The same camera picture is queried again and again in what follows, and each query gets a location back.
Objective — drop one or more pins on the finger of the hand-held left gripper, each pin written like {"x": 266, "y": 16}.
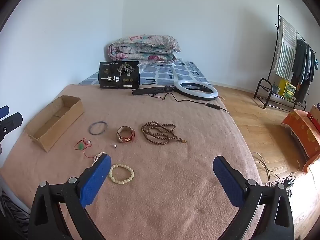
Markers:
{"x": 4, "y": 111}
{"x": 11, "y": 123}

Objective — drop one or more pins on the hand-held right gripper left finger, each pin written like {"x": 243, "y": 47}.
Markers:
{"x": 96, "y": 180}

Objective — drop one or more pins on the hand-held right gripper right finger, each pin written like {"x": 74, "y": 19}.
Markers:
{"x": 228, "y": 182}

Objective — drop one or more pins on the cardboard box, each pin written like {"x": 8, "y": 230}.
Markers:
{"x": 37, "y": 140}

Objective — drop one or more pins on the blue grey bangle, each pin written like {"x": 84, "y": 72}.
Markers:
{"x": 90, "y": 129}

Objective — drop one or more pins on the pink blanket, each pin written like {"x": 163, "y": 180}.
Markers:
{"x": 175, "y": 180}

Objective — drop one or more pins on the orange covered furniture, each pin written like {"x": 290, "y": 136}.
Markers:
{"x": 302, "y": 132}

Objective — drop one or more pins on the zebra striped clothing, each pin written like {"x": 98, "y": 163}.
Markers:
{"x": 12, "y": 217}

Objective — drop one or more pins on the black folded tripod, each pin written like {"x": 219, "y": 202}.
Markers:
{"x": 150, "y": 90}

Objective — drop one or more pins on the black snack bag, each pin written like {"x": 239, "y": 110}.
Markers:
{"x": 117, "y": 77}

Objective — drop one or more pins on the black and silver flat device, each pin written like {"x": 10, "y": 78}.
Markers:
{"x": 178, "y": 89}

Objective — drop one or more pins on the yellow box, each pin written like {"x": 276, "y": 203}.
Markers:
{"x": 287, "y": 88}

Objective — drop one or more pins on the blue grey patterned sheet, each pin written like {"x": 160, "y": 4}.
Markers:
{"x": 162, "y": 75}

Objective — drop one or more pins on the folded floral quilt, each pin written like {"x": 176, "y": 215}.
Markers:
{"x": 142, "y": 47}

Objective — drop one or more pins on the dark hanging clothes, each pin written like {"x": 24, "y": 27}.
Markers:
{"x": 302, "y": 62}

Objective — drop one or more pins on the striped green white towel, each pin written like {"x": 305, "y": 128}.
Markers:
{"x": 285, "y": 52}

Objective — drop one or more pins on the black clothes rack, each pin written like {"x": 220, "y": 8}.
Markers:
{"x": 278, "y": 17}

